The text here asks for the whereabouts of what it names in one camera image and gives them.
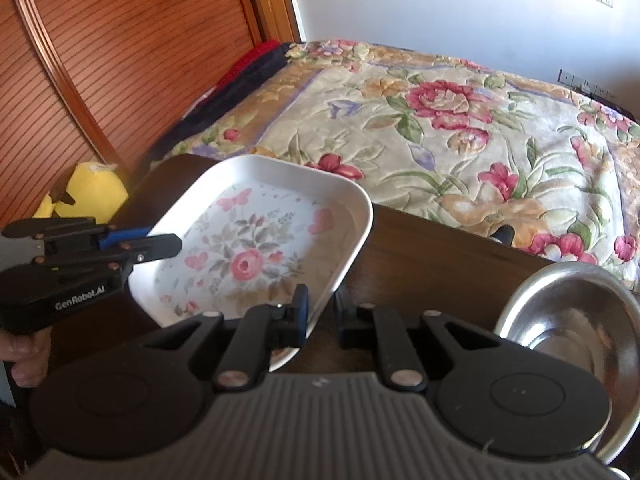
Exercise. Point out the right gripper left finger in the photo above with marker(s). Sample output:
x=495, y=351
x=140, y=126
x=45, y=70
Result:
x=251, y=339

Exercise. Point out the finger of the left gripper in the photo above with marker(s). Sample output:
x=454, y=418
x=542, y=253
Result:
x=73, y=232
x=122, y=249

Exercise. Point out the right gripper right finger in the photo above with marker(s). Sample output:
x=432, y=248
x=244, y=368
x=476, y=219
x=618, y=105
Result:
x=381, y=332

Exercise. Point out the floral square plate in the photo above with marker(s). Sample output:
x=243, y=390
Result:
x=252, y=228

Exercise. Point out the large steel bowl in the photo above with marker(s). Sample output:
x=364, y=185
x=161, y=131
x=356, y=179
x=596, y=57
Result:
x=581, y=314

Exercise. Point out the person left hand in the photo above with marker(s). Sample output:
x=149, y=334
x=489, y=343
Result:
x=29, y=356

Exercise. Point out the yellow plush toy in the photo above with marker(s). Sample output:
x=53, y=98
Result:
x=88, y=189

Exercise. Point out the wooden louvered wardrobe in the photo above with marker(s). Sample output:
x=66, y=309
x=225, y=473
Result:
x=104, y=79

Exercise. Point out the floral bed quilt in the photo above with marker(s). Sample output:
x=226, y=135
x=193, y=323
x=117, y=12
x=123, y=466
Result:
x=451, y=141

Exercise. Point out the red cloth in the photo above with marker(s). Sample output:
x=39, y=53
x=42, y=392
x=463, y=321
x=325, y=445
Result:
x=236, y=69

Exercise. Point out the blue blanket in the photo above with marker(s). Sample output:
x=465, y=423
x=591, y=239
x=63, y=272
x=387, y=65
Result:
x=219, y=104

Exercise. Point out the wall power strip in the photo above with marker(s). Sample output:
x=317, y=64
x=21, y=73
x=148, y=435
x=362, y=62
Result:
x=594, y=92

